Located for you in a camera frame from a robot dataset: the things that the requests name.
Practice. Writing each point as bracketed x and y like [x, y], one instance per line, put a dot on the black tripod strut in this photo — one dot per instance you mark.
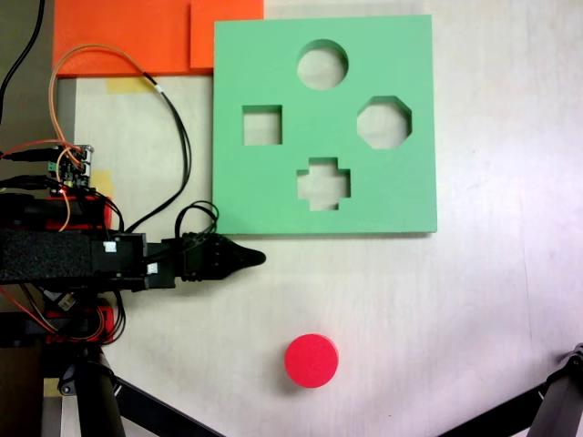
[159, 409]
[501, 414]

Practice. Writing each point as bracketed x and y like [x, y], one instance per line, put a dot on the green shape-hole board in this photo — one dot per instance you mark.
[387, 205]

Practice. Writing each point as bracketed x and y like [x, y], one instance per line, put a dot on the black tripod leg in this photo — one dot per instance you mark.
[98, 400]
[562, 400]

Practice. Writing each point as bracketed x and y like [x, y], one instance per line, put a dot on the large orange flat block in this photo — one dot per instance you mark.
[118, 36]

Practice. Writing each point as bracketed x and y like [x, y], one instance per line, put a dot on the yellow tape strip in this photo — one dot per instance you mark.
[129, 85]

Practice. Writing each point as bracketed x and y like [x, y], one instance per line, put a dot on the yellow tape piece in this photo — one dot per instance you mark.
[51, 387]
[104, 182]

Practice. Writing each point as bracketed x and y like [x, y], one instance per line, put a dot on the black circuit board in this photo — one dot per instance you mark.
[64, 301]

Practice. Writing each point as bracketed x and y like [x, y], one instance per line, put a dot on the red cylinder block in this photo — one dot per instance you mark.
[311, 361]

